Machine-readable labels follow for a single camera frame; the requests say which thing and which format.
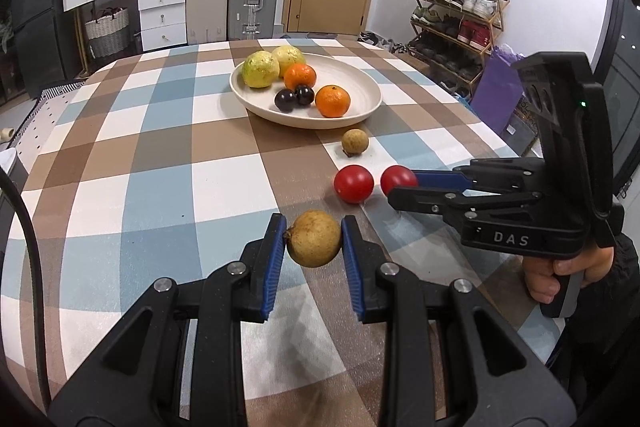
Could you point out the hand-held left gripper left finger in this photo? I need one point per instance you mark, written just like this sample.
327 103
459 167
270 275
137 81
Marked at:
274 257

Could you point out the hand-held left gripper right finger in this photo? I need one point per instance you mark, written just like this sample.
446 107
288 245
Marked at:
352 267

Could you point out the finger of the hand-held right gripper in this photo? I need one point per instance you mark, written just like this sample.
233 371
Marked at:
440 179
425 202

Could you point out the red tomato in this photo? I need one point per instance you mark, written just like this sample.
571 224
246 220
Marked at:
397 179
353 184

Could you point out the brown round fruit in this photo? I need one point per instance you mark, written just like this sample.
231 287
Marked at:
314 239
355 142

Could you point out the orange mandarin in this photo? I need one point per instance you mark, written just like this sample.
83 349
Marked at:
332 102
300 76

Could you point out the dark purple plum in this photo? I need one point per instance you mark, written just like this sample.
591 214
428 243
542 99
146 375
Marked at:
305 95
286 101

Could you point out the cream round plate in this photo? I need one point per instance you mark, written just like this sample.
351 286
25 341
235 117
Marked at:
252 99

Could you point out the yellow green guava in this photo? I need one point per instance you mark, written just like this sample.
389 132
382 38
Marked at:
260 69
290 57

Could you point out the person's right forearm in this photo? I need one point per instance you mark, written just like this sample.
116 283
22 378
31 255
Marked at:
600 332

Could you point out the person's right hand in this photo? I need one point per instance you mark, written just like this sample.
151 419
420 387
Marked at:
537 279

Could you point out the patterned grey doormat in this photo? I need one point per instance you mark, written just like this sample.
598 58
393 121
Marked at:
522 132

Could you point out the purple paper bag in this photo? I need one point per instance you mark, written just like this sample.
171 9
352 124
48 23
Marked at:
497 92

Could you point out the dark glass door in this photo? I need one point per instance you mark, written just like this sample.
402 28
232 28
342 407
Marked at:
625 57

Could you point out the wooden shoe rack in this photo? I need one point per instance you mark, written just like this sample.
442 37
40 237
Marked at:
492 39

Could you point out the checkered tablecloth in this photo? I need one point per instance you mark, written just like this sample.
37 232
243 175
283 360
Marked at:
150 207

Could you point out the scattered dark shoes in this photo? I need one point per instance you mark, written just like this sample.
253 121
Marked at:
377 41

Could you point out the collection of sneakers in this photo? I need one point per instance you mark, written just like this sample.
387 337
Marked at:
470 2

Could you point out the white drawer desk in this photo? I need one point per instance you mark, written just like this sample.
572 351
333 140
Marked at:
160 17

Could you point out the striped black white mat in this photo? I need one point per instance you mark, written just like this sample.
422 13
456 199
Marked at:
62 91

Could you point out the wicker basket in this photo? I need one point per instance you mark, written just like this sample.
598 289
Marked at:
107 34

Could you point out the black refrigerator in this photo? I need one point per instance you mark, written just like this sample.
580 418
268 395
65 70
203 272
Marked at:
45 7

